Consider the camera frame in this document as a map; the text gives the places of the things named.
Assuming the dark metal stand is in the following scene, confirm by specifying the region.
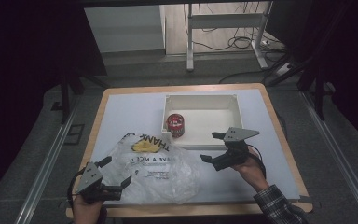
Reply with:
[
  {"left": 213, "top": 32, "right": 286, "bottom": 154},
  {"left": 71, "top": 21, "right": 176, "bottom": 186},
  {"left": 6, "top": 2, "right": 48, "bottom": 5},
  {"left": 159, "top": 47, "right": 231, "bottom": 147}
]
[{"left": 60, "top": 71, "right": 85, "bottom": 124}]

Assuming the red lidded candy jar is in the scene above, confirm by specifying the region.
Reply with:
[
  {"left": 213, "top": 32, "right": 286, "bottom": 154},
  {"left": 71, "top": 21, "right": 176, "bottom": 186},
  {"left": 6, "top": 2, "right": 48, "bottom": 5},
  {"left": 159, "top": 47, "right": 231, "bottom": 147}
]
[{"left": 166, "top": 113, "right": 186, "bottom": 139}]

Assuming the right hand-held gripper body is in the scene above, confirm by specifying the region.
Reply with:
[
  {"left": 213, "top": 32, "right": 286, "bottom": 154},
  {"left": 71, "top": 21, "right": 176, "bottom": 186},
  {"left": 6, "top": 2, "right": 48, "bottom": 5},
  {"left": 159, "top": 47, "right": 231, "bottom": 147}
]
[{"left": 213, "top": 126, "right": 260, "bottom": 172}]

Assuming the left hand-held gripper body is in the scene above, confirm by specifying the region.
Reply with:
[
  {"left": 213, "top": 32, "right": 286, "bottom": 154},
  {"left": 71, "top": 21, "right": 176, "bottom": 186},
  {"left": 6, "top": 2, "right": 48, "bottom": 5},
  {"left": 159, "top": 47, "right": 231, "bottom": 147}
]
[{"left": 76, "top": 161, "right": 122, "bottom": 204}]

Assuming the white table mat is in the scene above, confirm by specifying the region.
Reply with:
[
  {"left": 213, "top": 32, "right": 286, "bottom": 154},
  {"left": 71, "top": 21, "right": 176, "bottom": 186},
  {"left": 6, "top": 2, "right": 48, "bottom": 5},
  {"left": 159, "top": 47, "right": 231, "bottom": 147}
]
[{"left": 89, "top": 89, "right": 301, "bottom": 206}]

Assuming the white metal desk frame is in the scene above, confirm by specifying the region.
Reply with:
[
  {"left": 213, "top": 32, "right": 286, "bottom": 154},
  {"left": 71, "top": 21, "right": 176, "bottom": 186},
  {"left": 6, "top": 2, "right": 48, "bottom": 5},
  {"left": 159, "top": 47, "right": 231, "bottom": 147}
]
[{"left": 185, "top": 1, "right": 274, "bottom": 72}]

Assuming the metal floor rail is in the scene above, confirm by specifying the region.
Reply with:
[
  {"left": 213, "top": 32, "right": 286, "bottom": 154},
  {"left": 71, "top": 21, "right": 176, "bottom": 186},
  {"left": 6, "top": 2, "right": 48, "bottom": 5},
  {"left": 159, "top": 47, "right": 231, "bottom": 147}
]
[
  {"left": 301, "top": 91, "right": 358, "bottom": 224},
  {"left": 13, "top": 102, "right": 78, "bottom": 224}
]

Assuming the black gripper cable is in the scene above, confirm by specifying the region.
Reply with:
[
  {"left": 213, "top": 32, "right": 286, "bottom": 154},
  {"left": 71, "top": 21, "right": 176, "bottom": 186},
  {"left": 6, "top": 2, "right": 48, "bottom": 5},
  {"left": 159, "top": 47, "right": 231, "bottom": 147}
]
[
  {"left": 246, "top": 144, "right": 267, "bottom": 180},
  {"left": 67, "top": 167, "right": 87, "bottom": 206}
]

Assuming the person's right hand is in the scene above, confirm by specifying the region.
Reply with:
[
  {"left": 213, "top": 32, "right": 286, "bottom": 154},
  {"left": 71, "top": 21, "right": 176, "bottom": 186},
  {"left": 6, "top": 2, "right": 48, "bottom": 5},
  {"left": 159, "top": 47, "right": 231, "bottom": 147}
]
[{"left": 229, "top": 146, "right": 269, "bottom": 192}]

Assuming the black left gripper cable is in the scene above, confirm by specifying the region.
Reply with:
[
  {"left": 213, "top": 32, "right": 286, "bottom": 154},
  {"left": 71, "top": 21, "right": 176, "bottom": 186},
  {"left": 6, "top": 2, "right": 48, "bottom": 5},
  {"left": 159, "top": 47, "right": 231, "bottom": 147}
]
[{"left": 67, "top": 167, "right": 87, "bottom": 206}]

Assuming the grey cabinet panel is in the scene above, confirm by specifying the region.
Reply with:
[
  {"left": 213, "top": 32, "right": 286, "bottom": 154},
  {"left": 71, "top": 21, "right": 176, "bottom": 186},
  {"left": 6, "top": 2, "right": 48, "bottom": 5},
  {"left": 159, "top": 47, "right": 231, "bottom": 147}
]
[{"left": 84, "top": 5, "right": 166, "bottom": 53}]

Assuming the white plastic bin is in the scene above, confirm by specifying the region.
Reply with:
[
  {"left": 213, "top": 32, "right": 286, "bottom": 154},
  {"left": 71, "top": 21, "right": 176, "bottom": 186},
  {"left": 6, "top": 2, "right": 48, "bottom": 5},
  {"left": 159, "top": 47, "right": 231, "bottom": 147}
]
[{"left": 161, "top": 93, "right": 244, "bottom": 151}]

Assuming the person's left hand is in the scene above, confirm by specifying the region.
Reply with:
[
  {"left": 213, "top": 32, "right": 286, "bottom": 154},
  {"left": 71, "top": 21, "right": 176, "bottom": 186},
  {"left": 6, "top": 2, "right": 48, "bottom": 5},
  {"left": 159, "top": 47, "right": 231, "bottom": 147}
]
[{"left": 72, "top": 190, "right": 106, "bottom": 224}]

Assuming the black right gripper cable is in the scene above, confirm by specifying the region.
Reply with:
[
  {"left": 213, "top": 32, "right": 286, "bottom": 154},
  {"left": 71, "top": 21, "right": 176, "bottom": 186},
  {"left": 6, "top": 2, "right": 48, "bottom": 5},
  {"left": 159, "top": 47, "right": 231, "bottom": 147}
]
[{"left": 246, "top": 144, "right": 267, "bottom": 180}]

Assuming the black floor cable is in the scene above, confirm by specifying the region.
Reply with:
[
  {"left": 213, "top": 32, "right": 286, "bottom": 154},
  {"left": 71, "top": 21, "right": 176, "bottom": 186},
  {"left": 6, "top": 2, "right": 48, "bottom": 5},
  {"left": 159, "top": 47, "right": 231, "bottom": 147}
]
[{"left": 195, "top": 27, "right": 262, "bottom": 52}]

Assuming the white power strip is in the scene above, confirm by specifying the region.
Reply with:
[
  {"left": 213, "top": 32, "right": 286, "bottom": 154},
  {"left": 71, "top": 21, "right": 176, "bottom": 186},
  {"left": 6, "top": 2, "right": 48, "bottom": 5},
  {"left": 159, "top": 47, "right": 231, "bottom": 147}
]
[{"left": 274, "top": 63, "right": 293, "bottom": 77}]

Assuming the clear printed plastic bag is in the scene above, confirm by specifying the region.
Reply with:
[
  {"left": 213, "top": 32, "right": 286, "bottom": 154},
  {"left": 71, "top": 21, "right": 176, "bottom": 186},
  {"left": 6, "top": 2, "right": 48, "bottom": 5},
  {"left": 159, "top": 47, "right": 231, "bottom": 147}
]
[{"left": 101, "top": 133, "right": 203, "bottom": 205}]

